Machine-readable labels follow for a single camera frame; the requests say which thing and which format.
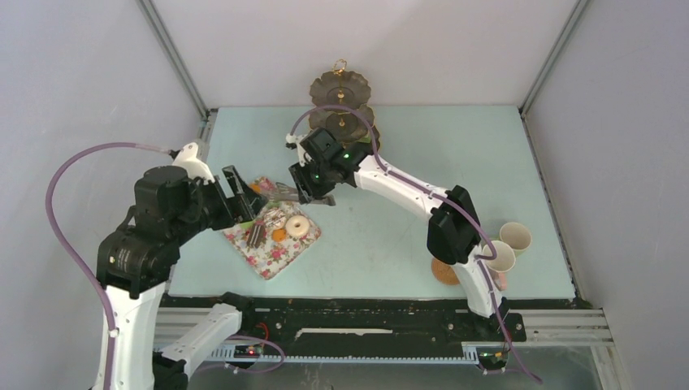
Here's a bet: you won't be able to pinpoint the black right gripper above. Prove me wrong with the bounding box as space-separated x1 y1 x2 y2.
289 158 336 205

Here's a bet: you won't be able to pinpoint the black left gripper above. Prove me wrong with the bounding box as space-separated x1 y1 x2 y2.
172 163 269 241

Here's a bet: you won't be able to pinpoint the stainless steel serving tongs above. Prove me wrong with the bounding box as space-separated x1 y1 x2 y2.
270 182 300 202

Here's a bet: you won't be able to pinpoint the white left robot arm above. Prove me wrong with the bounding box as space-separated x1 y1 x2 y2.
95 142 267 389

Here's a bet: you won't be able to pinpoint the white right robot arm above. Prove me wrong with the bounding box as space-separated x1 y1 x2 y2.
286 128 505 340

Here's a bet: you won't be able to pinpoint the chocolate drizzled donut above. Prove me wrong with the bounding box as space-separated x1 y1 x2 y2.
263 207 288 229

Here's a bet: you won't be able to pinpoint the white glazed donut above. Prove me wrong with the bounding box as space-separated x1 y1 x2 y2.
284 214 310 239

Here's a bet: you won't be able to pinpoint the floral square tray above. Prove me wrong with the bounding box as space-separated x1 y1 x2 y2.
222 199 322 280

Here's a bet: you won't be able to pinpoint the small orange pastry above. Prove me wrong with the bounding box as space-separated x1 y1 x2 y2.
271 228 288 242

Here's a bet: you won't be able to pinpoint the three tier dessert stand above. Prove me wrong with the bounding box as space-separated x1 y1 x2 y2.
308 58 380 146

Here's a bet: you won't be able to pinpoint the woven rattan coaster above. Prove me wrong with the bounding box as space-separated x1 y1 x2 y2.
431 258 460 286

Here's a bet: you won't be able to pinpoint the pink mug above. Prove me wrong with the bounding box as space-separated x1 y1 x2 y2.
484 240 516 291

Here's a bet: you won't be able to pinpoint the cream paper cup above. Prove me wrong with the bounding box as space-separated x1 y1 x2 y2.
499 222 532 257

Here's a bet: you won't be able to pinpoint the left aluminium frame post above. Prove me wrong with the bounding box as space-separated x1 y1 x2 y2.
136 0 210 121

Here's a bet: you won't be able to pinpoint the aluminium frame post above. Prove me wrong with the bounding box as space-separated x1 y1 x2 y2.
519 0 592 119
136 0 210 121

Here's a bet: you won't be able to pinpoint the right aluminium frame post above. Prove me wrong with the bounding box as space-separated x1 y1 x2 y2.
519 0 592 119

